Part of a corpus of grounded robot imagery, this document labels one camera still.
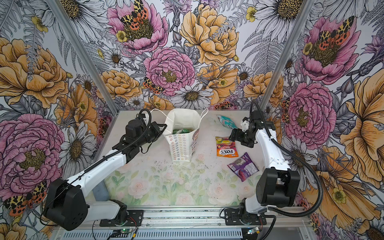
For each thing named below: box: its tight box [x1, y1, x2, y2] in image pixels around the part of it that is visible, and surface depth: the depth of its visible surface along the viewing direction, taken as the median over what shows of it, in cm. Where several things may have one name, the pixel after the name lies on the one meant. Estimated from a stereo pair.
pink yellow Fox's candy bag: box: [215, 136, 239, 158], surface depth 99 cm
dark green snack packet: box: [172, 128, 191, 135], surface depth 87 cm
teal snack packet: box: [216, 114, 239, 130], surface depth 108 cm
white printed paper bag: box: [163, 108, 201, 162], surface depth 87 cm
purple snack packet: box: [227, 152, 260, 183], surface depth 90 cm
